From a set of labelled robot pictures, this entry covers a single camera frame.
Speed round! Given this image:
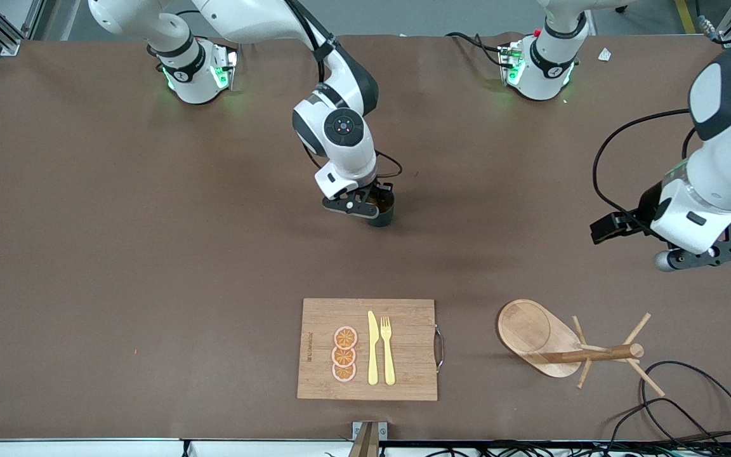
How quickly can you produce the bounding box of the dark teal ribbed cup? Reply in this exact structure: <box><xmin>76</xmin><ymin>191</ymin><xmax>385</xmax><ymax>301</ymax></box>
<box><xmin>365</xmin><ymin>189</ymin><xmax>397</xmax><ymax>228</ymax></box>

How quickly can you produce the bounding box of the wooden cup rack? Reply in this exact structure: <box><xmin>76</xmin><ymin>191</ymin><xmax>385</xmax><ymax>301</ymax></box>
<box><xmin>497</xmin><ymin>298</ymin><xmax>666</xmax><ymax>397</ymax></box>

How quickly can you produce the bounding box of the yellow plastic knife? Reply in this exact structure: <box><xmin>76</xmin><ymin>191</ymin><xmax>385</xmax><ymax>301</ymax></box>
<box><xmin>367</xmin><ymin>310</ymin><xmax>380</xmax><ymax>386</ymax></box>

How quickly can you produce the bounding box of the wooden cutting board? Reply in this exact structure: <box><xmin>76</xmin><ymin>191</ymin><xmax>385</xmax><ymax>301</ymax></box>
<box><xmin>296</xmin><ymin>298</ymin><xmax>445</xmax><ymax>402</ymax></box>

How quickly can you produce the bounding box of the yellow plastic fork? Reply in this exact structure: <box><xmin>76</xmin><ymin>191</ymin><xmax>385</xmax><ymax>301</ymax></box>
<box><xmin>380</xmin><ymin>316</ymin><xmax>397</xmax><ymax>386</ymax></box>

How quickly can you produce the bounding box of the brown table cover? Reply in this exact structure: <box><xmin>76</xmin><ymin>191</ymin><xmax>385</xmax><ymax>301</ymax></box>
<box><xmin>0</xmin><ymin>33</ymin><xmax>731</xmax><ymax>442</ymax></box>

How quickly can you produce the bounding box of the black left arm base cable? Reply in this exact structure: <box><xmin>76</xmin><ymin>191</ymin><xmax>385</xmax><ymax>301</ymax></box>
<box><xmin>445</xmin><ymin>32</ymin><xmax>507</xmax><ymax>64</ymax></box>

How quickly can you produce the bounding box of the thin black cable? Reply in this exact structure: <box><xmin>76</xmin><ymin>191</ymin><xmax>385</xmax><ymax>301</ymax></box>
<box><xmin>605</xmin><ymin>397</ymin><xmax>721</xmax><ymax>453</ymax></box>

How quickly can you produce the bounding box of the black cable bundle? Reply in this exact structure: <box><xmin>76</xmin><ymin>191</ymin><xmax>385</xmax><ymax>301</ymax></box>
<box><xmin>391</xmin><ymin>440</ymin><xmax>731</xmax><ymax>457</ymax></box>

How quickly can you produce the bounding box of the grey metal bracket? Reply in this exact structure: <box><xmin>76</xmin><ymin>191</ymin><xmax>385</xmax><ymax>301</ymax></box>
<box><xmin>352</xmin><ymin>421</ymin><xmax>388</xmax><ymax>440</ymax></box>

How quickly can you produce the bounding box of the brown camera pole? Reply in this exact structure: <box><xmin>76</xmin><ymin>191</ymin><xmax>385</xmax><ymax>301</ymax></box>
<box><xmin>348</xmin><ymin>423</ymin><xmax>380</xmax><ymax>457</ymax></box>

